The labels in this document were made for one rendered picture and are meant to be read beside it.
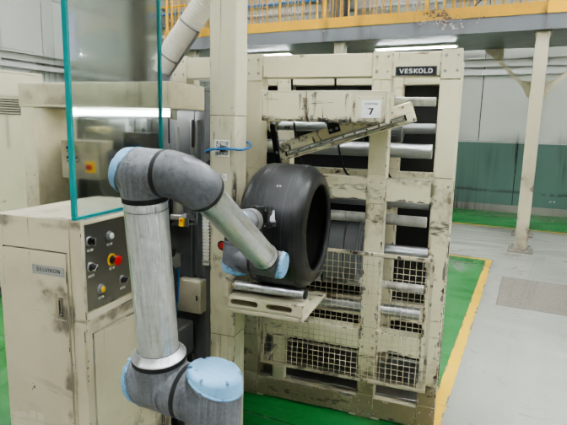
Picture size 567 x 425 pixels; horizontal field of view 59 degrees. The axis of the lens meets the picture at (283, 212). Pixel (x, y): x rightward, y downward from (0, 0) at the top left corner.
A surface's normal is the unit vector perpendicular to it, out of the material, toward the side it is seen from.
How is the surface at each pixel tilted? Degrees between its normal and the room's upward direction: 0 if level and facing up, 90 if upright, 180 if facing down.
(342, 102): 90
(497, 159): 90
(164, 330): 95
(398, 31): 90
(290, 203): 60
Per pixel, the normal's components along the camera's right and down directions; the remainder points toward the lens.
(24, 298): -0.34, 0.15
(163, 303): 0.67, 0.22
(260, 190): -0.25, -0.52
